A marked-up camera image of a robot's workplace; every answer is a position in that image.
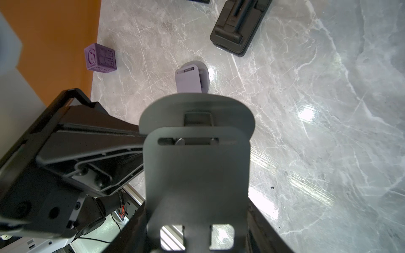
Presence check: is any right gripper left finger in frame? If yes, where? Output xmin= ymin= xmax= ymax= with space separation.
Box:
xmin=103 ymin=202 xmax=149 ymax=253

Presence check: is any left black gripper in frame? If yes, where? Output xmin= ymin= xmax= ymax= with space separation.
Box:
xmin=1 ymin=89 xmax=146 ymax=238

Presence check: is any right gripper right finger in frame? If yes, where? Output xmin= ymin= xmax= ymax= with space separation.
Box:
xmin=246 ymin=200 xmax=294 ymax=253

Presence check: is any dark grey round phone stand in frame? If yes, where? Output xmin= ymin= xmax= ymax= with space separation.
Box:
xmin=139 ymin=93 xmax=255 ymax=253

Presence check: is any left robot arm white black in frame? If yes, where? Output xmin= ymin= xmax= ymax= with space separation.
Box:
xmin=1 ymin=17 xmax=144 ymax=238

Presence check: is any grey round stand left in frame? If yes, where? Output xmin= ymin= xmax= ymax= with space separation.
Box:
xmin=175 ymin=61 xmax=210 ymax=93

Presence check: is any black folded phone stand left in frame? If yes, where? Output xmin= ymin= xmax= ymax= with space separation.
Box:
xmin=210 ymin=0 xmax=272 ymax=57

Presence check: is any purple cube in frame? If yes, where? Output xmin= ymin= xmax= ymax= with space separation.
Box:
xmin=84 ymin=43 xmax=117 ymax=73

